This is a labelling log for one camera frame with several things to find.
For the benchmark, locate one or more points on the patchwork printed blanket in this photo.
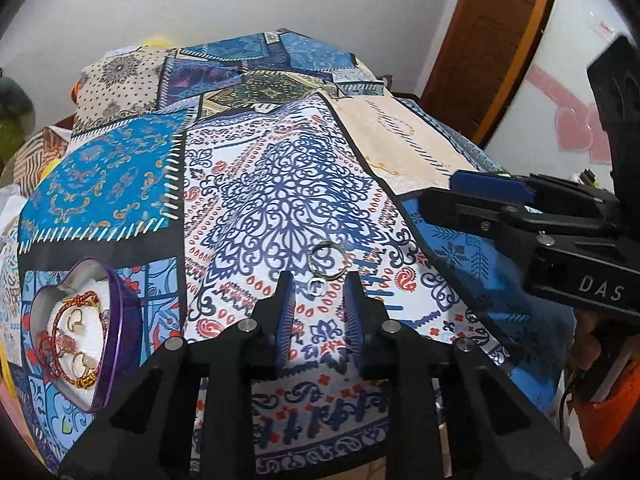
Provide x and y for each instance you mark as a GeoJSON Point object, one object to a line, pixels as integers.
{"type": "Point", "coordinates": [280, 185]}

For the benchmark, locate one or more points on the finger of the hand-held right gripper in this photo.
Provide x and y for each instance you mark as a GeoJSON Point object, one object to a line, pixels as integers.
{"type": "Point", "coordinates": [487, 189]}
{"type": "Point", "coordinates": [465, 212]}

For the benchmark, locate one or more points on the yellow plastic item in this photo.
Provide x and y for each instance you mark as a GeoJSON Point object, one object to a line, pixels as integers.
{"type": "Point", "coordinates": [156, 40]}

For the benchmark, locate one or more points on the person's right hand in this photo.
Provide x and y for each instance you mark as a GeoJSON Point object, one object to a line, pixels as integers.
{"type": "Point", "coordinates": [586, 347]}

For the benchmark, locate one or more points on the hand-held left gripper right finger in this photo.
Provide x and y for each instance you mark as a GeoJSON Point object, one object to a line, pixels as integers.
{"type": "Point", "coordinates": [354, 320]}

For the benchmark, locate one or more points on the purple heart-shaped tin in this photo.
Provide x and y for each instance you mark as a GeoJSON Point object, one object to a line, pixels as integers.
{"type": "Point", "coordinates": [125, 330]}

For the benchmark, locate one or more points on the orange striped cloth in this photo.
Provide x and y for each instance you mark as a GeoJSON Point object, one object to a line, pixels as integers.
{"type": "Point", "coordinates": [37, 152]}

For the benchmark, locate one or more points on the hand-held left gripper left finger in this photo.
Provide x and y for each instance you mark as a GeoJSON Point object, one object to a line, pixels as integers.
{"type": "Point", "coordinates": [287, 320]}

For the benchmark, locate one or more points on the brown wooden door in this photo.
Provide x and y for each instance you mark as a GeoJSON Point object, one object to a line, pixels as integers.
{"type": "Point", "coordinates": [480, 45]}

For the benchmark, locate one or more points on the orange garment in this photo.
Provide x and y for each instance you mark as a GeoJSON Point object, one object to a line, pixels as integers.
{"type": "Point", "coordinates": [600, 420]}

